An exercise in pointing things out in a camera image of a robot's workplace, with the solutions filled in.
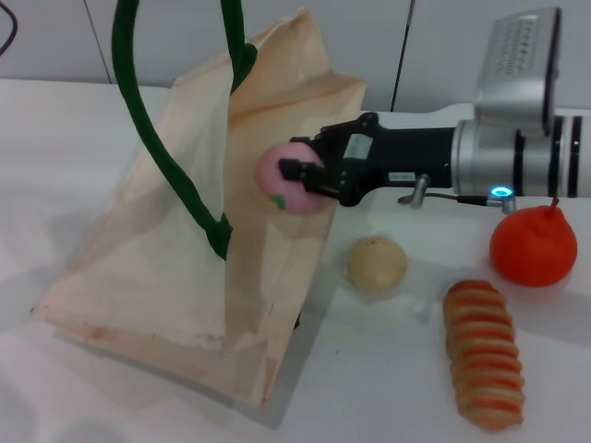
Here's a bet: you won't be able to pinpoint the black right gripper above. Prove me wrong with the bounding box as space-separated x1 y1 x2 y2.
277 113 457 207

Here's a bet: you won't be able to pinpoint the pink peach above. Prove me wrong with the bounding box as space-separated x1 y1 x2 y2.
256 141 327 216

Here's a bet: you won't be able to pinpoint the white canvas handbag green handles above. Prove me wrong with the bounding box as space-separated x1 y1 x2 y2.
30 0 368 407

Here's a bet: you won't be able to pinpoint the cream round apple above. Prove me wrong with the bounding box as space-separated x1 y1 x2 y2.
345 235 409 293

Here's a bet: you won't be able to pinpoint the black vertical pole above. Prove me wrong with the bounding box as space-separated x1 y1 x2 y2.
390 0 416 113

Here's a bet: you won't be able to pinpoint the orange pear with stem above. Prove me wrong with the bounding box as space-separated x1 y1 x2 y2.
488 197 579 288

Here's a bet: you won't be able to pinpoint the orange striped bread loaf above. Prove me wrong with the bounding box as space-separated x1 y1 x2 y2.
441 279 526 433

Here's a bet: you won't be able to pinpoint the right arm cable with clip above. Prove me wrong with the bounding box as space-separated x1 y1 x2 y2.
397 174 516 216

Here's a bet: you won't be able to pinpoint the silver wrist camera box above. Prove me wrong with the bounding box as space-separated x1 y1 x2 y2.
474 6 563 138

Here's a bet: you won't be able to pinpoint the thin brown slanted wire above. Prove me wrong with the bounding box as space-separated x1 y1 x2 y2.
86 8 115 86

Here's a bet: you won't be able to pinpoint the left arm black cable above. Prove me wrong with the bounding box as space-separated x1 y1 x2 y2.
0 0 18 56

